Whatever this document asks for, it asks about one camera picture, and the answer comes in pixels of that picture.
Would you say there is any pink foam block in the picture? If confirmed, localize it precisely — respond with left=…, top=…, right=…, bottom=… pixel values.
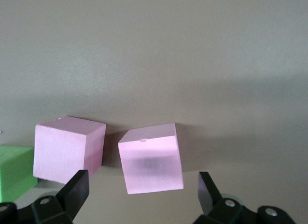
left=117, top=122, right=184, bottom=195
left=33, top=115, right=107, bottom=185

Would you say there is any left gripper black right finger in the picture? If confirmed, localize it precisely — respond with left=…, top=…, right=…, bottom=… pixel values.
left=198, top=171, right=259, bottom=224

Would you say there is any green foam block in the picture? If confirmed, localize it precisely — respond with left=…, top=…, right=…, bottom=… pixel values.
left=0, top=145, right=39, bottom=203

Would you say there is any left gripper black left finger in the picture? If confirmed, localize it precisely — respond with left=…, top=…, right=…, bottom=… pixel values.
left=31, top=170, right=90, bottom=224

